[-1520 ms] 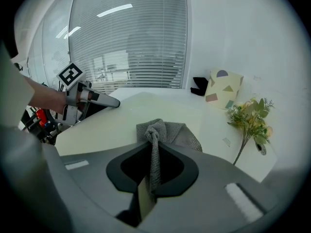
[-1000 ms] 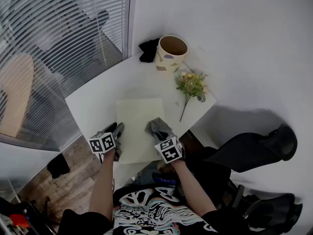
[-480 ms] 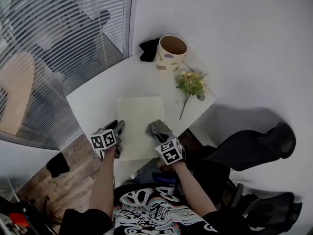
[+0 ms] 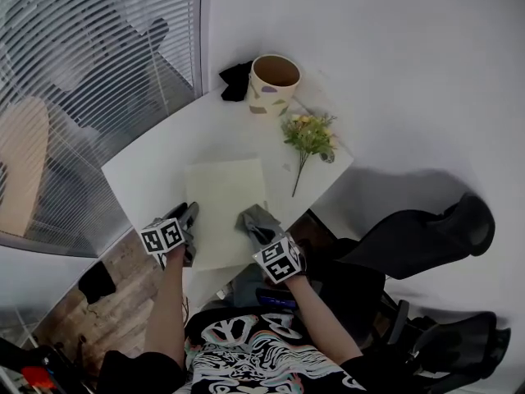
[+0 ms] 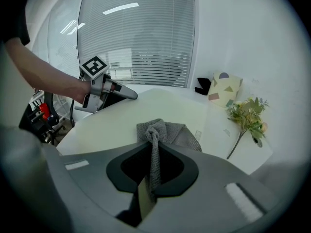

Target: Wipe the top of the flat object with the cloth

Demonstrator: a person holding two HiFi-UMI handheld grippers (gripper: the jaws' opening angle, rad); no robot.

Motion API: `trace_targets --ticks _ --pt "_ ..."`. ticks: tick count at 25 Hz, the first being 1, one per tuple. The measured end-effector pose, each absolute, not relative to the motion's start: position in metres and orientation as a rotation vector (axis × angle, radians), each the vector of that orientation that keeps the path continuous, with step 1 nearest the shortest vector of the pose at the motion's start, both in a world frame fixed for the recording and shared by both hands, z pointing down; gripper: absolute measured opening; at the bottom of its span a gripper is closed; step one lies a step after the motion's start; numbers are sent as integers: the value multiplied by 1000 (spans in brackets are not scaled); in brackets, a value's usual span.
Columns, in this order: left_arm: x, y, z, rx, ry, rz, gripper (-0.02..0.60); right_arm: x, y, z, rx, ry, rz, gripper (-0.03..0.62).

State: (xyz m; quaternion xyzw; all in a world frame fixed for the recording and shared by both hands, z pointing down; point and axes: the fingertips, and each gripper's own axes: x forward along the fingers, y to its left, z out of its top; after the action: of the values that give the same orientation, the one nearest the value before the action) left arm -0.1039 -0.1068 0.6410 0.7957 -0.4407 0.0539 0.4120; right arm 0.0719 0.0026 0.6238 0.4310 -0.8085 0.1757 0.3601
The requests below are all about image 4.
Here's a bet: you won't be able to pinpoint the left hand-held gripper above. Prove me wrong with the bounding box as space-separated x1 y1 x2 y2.
139 201 201 270

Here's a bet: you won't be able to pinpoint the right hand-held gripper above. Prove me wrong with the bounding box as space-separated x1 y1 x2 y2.
244 225 307 285

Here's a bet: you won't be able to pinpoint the grey cloth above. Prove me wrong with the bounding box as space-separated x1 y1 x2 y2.
234 204 283 244

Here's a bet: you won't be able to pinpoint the pale yellow placemat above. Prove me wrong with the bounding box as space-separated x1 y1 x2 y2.
184 158 267 271

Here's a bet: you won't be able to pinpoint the person's right forearm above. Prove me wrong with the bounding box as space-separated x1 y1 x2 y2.
285 275 364 364

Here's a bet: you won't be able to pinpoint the person's left forearm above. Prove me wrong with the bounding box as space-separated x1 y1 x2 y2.
143 246 188 371

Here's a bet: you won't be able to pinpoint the white square table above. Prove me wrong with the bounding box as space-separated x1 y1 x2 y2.
101 84 355 309

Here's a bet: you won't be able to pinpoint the person's grey trousers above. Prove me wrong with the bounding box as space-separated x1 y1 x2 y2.
229 267 267 308

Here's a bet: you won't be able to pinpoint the blue waist device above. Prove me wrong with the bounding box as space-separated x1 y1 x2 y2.
256 287 297 309

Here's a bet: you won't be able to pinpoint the artificial yellow flower bouquet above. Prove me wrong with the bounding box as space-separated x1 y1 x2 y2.
281 112 340 199

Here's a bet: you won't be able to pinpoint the black pouch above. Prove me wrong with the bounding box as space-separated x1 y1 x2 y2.
77 260 117 305

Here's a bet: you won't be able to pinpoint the person's black printed t-shirt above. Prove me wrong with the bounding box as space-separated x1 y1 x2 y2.
96 305 411 394

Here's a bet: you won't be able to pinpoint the cream patterned paper bucket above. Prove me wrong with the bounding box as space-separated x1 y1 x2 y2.
248 53 303 117

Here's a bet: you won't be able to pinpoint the black crumpled fabric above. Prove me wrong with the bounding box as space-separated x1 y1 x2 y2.
218 59 254 102

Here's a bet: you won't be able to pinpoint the black mesh office chair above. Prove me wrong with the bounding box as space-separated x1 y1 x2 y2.
303 192 496 344
385 300 512 394

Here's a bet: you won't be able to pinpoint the tan wooden table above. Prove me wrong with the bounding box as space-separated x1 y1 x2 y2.
0 96 50 237

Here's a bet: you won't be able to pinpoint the grey window blinds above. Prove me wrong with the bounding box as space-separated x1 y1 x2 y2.
0 0 204 258

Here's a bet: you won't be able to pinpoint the black wheeled stand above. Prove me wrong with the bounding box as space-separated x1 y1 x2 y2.
0 337 99 394

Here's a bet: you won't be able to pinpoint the red plastic object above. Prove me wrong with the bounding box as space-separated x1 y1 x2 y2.
21 366 57 389

